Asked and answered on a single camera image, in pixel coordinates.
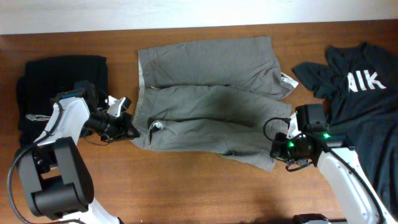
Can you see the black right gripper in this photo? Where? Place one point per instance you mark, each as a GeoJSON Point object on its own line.
{"type": "Point", "coordinates": [276, 150]}

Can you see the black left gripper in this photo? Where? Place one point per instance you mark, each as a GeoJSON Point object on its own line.
{"type": "Point", "coordinates": [125, 125]}

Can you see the grey cargo shorts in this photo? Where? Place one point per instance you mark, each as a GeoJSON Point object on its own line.
{"type": "Point", "coordinates": [223, 96]}

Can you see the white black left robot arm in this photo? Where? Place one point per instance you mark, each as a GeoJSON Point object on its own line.
{"type": "Point", "coordinates": [53, 174]}

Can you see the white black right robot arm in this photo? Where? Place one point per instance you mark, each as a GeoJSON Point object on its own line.
{"type": "Point", "coordinates": [339, 164]}

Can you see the dark teal printed t-shirt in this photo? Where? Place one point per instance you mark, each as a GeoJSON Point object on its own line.
{"type": "Point", "coordinates": [361, 85]}

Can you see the folded black garment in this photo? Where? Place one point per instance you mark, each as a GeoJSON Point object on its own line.
{"type": "Point", "coordinates": [46, 77]}

